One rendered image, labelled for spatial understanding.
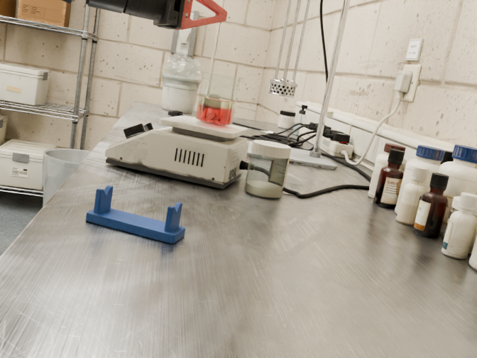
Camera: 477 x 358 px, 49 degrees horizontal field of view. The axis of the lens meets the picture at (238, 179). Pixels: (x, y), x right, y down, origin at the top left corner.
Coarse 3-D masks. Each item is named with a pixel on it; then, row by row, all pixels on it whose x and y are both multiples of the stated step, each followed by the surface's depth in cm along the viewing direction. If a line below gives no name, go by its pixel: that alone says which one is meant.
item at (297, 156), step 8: (248, 144) 128; (248, 152) 115; (296, 152) 129; (304, 152) 132; (296, 160) 117; (304, 160) 118; (312, 160) 121; (320, 160) 123; (328, 160) 126; (328, 168) 118
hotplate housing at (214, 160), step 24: (120, 144) 81; (144, 144) 80; (168, 144) 79; (192, 144) 78; (216, 144) 78; (240, 144) 83; (144, 168) 81; (168, 168) 80; (192, 168) 79; (216, 168) 78; (240, 168) 86
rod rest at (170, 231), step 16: (96, 192) 54; (112, 192) 56; (96, 208) 54; (176, 208) 53; (112, 224) 53; (128, 224) 53; (144, 224) 53; (160, 224) 54; (176, 224) 54; (160, 240) 52; (176, 240) 53
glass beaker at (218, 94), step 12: (204, 72) 80; (204, 84) 80; (216, 84) 79; (228, 84) 79; (204, 96) 80; (216, 96) 79; (228, 96) 80; (204, 108) 80; (216, 108) 80; (228, 108) 80; (204, 120) 80; (216, 120) 80; (228, 120) 81
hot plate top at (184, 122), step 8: (160, 120) 79; (168, 120) 79; (176, 120) 81; (184, 120) 83; (192, 120) 85; (184, 128) 78; (192, 128) 78; (200, 128) 78; (208, 128) 78; (216, 128) 80; (232, 128) 84; (240, 128) 86; (224, 136) 77; (232, 136) 78
